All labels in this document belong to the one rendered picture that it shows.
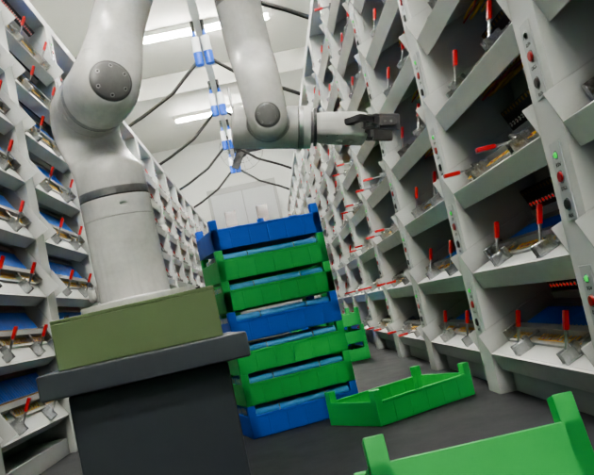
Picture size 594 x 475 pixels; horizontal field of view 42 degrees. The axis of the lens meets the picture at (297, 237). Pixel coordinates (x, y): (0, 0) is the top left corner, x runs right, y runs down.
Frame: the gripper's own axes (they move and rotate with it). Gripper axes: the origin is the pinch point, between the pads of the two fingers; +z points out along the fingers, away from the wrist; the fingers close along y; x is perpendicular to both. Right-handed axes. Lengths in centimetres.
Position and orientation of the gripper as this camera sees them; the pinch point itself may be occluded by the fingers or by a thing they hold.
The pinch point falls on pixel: (390, 127)
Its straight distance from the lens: 155.1
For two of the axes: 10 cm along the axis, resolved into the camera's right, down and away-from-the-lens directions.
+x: 0.0, -10.0, 1.0
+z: 10.0, 0.0, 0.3
